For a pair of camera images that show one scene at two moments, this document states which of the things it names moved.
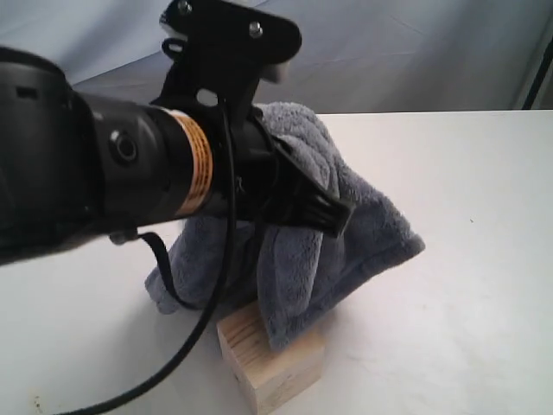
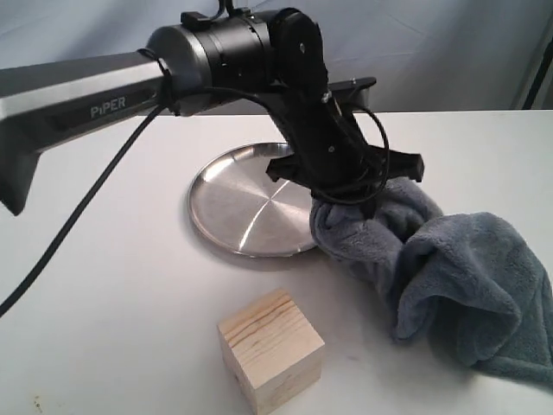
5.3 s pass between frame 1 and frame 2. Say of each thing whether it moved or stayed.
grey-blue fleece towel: moved
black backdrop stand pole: stayed
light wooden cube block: stayed
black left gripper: moved
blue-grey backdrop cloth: stayed
